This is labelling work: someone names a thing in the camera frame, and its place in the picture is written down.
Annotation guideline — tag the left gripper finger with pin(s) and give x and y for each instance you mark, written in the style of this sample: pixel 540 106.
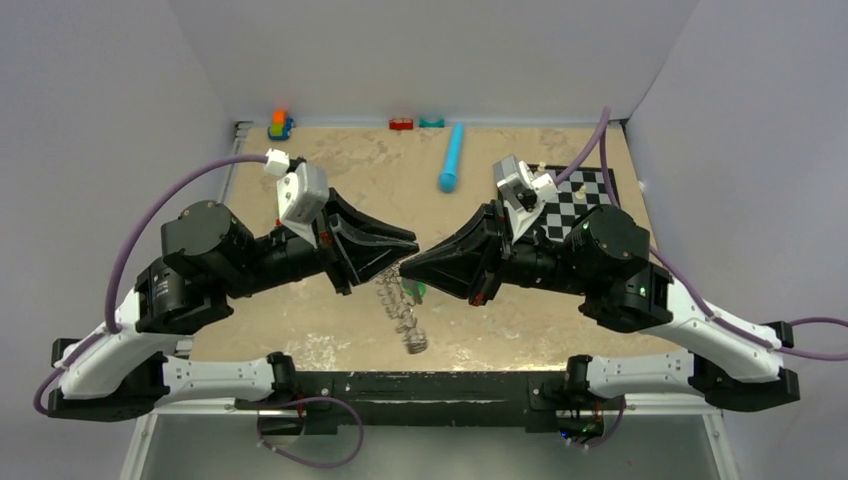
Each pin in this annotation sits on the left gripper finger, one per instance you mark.
pixel 365 255
pixel 338 205

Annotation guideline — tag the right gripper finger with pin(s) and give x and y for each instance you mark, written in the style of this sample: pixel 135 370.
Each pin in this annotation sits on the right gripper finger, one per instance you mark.
pixel 463 282
pixel 459 257

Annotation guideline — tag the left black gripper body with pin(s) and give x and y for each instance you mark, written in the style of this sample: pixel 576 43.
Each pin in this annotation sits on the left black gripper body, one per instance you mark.
pixel 333 258

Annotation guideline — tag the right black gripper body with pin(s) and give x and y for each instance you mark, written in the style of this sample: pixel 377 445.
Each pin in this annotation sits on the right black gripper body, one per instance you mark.
pixel 504 249

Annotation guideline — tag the metal disc with keyrings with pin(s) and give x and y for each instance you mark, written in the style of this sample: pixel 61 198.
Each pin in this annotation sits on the metal disc with keyrings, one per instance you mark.
pixel 400 308

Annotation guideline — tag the green key tag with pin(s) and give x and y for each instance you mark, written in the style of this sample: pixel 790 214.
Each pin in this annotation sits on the green key tag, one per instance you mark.
pixel 416 290

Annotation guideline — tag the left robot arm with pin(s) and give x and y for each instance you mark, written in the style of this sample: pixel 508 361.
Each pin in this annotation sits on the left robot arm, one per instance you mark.
pixel 209 258

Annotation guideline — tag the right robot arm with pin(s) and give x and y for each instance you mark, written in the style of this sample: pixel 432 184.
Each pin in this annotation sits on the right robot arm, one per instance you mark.
pixel 605 260

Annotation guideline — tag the blue cylinder tube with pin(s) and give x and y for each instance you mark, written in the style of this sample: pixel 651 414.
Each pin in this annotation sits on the blue cylinder tube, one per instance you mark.
pixel 448 177

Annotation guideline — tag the black white chessboard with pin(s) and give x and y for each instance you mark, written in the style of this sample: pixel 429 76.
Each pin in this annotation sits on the black white chessboard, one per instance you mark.
pixel 559 214

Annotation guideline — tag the red toy brick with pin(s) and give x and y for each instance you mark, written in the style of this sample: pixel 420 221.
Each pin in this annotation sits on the red toy brick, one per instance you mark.
pixel 401 123

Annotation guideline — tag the blue orange toy car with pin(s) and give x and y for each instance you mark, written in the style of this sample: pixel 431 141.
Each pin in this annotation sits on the blue orange toy car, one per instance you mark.
pixel 280 126

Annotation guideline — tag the teal toy brick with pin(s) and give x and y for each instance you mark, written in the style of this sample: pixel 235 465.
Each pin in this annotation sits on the teal toy brick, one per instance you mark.
pixel 431 122

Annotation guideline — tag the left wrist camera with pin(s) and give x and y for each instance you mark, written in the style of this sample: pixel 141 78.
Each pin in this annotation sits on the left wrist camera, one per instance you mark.
pixel 301 192

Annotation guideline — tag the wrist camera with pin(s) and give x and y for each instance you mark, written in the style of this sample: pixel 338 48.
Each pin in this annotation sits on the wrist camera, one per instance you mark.
pixel 301 192
pixel 523 193

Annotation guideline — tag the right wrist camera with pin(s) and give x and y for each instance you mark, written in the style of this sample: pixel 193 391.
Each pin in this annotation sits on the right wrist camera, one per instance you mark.
pixel 523 193

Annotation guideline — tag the black front rail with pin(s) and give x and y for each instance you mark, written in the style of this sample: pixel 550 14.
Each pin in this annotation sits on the black front rail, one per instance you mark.
pixel 535 401

